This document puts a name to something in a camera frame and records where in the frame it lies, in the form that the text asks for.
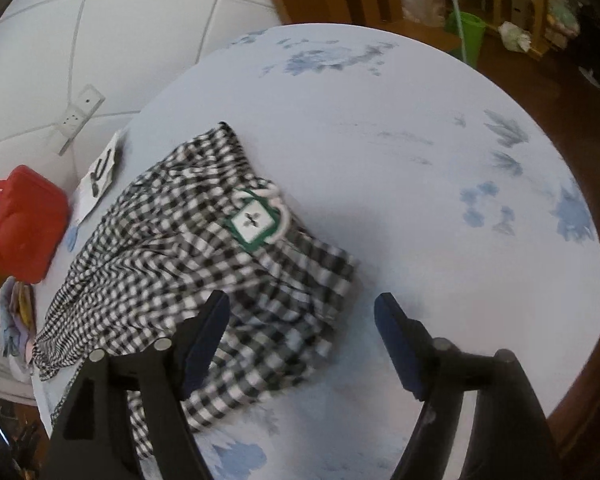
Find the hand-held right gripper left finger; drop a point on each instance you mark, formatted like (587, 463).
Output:
(204, 345)

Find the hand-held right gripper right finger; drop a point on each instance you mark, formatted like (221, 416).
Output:
(399, 341)

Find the black white checkered shorts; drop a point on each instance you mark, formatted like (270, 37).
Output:
(180, 255)

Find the light blue floral tablecloth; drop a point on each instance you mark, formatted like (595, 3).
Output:
(380, 170)

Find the pastel cloth bundle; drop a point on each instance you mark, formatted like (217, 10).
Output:
(15, 325)

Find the white paper card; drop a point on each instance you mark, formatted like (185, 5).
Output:
(97, 180)

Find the red plastic basket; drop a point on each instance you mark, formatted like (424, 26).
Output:
(25, 222)

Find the green plastic bucket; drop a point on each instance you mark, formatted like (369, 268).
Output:
(466, 30)

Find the crumpled white paper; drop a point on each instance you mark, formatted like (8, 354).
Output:
(516, 36)

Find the white wall socket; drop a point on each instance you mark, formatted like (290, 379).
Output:
(77, 117)

